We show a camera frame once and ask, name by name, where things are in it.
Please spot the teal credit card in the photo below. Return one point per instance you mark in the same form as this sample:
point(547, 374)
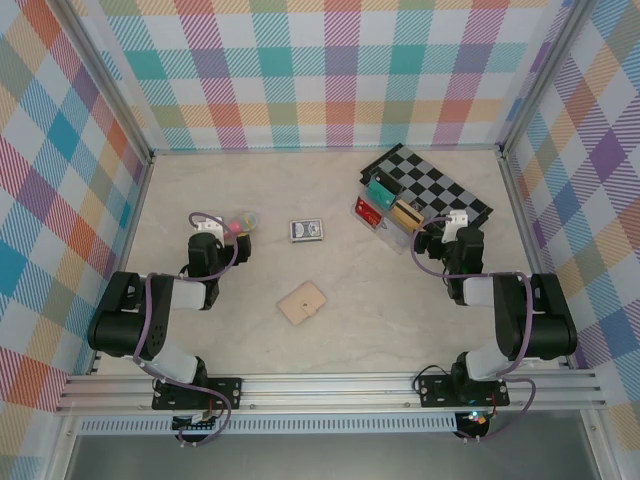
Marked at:
point(381, 196)

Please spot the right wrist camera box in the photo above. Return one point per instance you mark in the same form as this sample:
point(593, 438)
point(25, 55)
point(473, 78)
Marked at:
point(456, 221)

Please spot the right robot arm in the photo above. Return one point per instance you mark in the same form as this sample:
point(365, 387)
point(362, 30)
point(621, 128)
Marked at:
point(540, 325)

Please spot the aluminium frame cross rail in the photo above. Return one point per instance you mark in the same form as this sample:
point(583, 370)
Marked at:
point(300, 149)

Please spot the clear acrylic card stand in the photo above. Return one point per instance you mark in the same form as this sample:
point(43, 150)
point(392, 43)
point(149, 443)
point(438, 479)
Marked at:
point(395, 240)

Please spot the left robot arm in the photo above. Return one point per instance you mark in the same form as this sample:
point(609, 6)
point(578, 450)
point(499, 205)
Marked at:
point(125, 325)

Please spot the aluminium frame side rail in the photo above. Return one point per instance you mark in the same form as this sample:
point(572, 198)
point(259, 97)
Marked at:
point(535, 260)
point(122, 260)

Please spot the red gold-print credit card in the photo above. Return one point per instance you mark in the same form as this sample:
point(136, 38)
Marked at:
point(367, 212)

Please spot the small circuit board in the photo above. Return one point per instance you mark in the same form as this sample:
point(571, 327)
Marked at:
point(197, 424)
point(476, 419)

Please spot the aluminium frame post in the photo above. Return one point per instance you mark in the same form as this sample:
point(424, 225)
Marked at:
point(542, 82)
point(107, 82)

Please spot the pink and yellow plastic item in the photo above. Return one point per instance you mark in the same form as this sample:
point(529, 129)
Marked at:
point(245, 222)

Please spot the aluminium mounting rail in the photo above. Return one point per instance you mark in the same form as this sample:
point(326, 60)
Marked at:
point(325, 392)

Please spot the blue playing card box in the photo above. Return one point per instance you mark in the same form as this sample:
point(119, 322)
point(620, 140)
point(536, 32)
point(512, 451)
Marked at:
point(306, 231)

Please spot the beige leather card holder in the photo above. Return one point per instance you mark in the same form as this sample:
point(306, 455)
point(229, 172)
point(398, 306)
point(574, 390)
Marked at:
point(300, 305)

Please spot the gold credit card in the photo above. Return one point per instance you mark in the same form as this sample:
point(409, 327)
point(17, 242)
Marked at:
point(406, 216)

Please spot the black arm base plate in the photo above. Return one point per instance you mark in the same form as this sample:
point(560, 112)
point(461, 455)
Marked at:
point(435, 392)
point(225, 392)

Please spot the black grey checkerboard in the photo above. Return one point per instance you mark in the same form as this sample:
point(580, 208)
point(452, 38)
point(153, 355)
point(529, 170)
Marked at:
point(435, 185)

